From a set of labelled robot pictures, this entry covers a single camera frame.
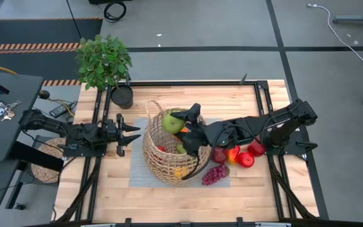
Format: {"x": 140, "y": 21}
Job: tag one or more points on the purple grape bunch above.
{"x": 214, "y": 175}

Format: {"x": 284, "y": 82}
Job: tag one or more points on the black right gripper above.
{"x": 203, "y": 135}

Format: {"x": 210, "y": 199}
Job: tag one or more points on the green leafy plant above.
{"x": 102, "y": 60}

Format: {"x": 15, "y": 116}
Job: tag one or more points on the black round knob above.
{"x": 44, "y": 94}

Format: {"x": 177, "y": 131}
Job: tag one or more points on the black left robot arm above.
{"x": 49, "y": 124}

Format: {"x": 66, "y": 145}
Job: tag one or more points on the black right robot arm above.
{"x": 263, "y": 123}

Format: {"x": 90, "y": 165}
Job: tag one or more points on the black desk support beam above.
{"x": 36, "y": 156}

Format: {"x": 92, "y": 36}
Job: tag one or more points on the grey metal table base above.
{"x": 358, "y": 20}

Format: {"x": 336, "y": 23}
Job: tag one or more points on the grey woven placemat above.
{"x": 135, "y": 170}

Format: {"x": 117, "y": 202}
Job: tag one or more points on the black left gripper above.
{"x": 112, "y": 134}

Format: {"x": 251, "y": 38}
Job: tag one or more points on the bunch of keys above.
{"x": 6, "y": 108}

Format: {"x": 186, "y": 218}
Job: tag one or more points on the red round fruit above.
{"x": 257, "y": 148}

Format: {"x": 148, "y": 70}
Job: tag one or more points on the red orange bell pepper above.
{"x": 232, "y": 154}

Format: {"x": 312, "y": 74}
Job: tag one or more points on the round woven trivet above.
{"x": 47, "y": 171}

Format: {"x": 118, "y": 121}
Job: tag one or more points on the dark grey desk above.
{"x": 11, "y": 132}

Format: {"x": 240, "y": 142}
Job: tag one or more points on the dark red apple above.
{"x": 219, "y": 155}

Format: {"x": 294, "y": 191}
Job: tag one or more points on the green apple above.
{"x": 170, "y": 124}

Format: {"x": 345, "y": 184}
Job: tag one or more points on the black plant pot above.
{"x": 122, "y": 96}

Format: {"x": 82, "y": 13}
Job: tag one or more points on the black hazard striped floor mat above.
{"x": 43, "y": 31}

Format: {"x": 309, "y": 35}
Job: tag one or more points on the red tomato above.
{"x": 246, "y": 159}

